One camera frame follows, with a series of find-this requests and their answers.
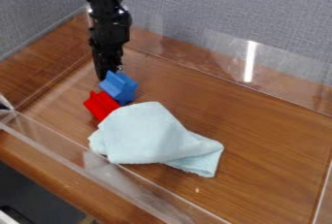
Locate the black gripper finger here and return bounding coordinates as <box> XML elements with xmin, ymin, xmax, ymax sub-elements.
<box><xmin>90</xmin><ymin>39</ymin><xmax>106</xmax><ymax>80</ymax></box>
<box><xmin>104</xmin><ymin>48</ymin><xmax>124</xmax><ymax>73</ymax></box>

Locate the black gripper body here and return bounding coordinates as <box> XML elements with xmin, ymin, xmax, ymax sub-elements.
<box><xmin>89</xmin><ymin>5</ymin><xmax>133</xmax><ymax>53</ymax></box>

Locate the blue plastic block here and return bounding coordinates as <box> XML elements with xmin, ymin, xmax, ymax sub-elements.
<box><xmin>100</xmin><ymin>71</ymin><xmax>138</xmax><ymax>106</ymax></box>

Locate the red plastic block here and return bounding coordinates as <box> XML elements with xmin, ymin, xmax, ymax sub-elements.
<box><xmin>84</xmin><ymin>91</ymin><xmax>121</xmax><ymax>121</ymax></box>

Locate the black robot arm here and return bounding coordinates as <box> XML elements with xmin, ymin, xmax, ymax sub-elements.
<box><xmin>88</xmin><ymin>0</ymin><xmax>133</xmax><ymax>80</ymax></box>

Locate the light blue cloth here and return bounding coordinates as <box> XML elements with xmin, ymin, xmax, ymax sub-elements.
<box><xmin>89</xmin><ymin>102</ymin><xmax>226</xmax><ymax>177</ymax></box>

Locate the clear acrylic enclosure wall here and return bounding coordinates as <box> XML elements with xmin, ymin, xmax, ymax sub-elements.
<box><xmin>0</xmin><ymin>12</ymin><xmax>332</xmax><ymax>224</ymax></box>

